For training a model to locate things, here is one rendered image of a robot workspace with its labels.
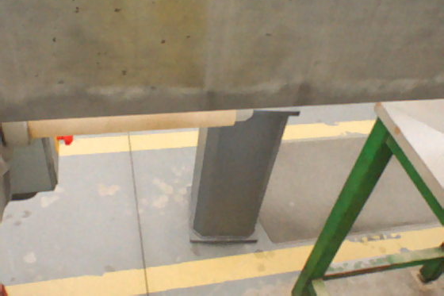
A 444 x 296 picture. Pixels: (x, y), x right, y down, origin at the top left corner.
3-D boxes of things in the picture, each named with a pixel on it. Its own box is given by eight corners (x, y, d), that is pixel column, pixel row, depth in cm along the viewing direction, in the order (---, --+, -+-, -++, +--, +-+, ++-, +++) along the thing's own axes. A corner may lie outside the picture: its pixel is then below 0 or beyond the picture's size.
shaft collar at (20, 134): (6, 158, 37) (-4, 111, 35) (13, 128, 41) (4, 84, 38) (32, 156, 38) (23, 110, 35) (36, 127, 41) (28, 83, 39)
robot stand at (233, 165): (186, 188, 196) (202, 53, 148) (248, 189, 200) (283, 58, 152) (189, 243, 176) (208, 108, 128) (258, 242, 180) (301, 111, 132)
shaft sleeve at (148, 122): (31, 145, 38) (25, 113, 36) (34, 124, 40) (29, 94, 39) (234, 132, 42) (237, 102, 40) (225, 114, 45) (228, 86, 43)
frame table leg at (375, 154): (292, 309, 161) (389, 128, 100) (288, 295, 165) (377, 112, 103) (307, 306, 163) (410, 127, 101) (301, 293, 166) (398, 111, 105)
